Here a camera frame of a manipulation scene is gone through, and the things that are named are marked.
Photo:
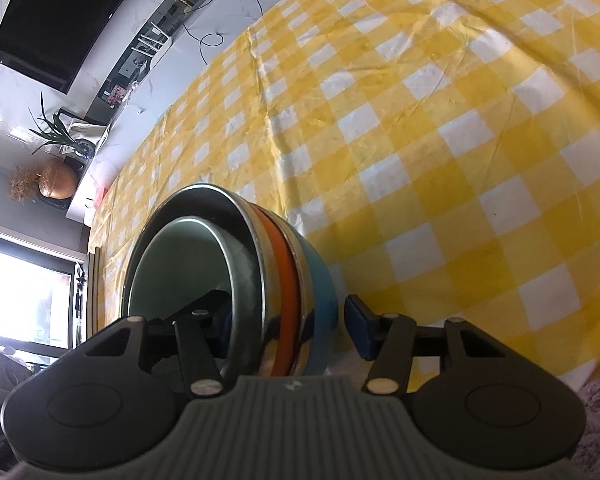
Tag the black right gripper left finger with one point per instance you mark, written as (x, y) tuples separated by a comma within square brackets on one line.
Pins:
[(186, 334)]

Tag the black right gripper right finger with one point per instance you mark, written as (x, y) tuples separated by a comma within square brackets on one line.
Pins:
[(387, 341)]

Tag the blue steel bowl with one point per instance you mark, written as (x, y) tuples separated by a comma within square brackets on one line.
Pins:
[(318, 294)]

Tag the pale green ceramic bowl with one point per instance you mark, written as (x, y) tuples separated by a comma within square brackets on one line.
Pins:
[(186, 259)]

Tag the orange steel bowl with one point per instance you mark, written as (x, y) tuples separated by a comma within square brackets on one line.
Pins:
[(262, 237)]

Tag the brown round vase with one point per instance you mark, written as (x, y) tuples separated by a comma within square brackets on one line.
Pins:
[(57, 180)]

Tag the yellow white checkered tablecloth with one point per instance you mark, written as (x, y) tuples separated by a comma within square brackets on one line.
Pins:
[(443, 157)]

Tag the green potted plant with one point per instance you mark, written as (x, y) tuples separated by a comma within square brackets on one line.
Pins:
[(54, 133)]

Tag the white wifi router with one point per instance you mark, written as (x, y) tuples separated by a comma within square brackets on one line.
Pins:
[(152, 45)]

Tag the black television screen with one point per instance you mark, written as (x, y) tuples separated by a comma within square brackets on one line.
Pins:
[(49, 40)]

